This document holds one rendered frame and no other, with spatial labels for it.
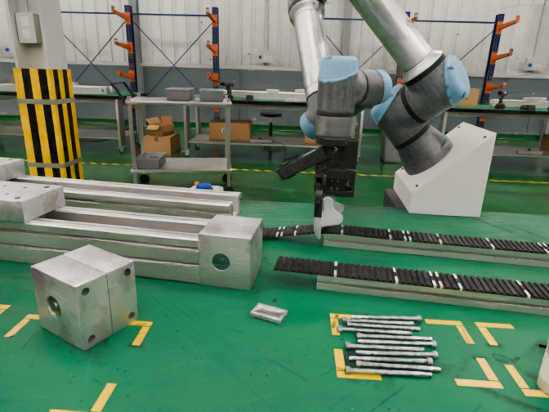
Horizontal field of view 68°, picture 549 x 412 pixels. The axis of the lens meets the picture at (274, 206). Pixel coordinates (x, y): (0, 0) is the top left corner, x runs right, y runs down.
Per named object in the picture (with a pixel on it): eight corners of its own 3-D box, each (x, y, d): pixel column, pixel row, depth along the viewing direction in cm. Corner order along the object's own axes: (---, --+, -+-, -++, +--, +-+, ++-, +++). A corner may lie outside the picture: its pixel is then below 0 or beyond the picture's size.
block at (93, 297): (151, 311, 62) (147, 254, 59) (84, 351, 53) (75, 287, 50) (109, 292, 67) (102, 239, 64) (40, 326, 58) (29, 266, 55)
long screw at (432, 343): (434, 344, 56) (435, 338, 56) (436, 349, 55) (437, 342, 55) (357, 342, 57) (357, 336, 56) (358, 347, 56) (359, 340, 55)
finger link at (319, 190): (321, 218, 82) (324, 175, 81) (313, 217, 82) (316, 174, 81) (322, 216, 86) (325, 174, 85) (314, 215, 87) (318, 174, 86)
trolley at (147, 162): (231, 181, 435) (230, 83, 403) (234, 197, 384) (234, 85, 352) (131, 182, 420) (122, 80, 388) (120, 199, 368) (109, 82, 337)
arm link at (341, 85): (370, 57, 78) (343, 55, 72) (364, 115, 81) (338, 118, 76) (337, 57, 83) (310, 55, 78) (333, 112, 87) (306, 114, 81)
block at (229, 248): (264, 259, 80) (265, 214, 77) (249, 290, 69) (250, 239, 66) (220, 254, 82) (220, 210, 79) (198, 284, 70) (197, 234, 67)
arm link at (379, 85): (349, 89, 96) (319, 90, 88) (386, 60, 87) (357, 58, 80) (362, 119, 95) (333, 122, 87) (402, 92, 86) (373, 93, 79)
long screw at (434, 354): (435, 356, 54) (436, 349, 54) (438, 360, 53) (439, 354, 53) (354, 353, 54) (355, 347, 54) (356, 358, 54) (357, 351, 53)
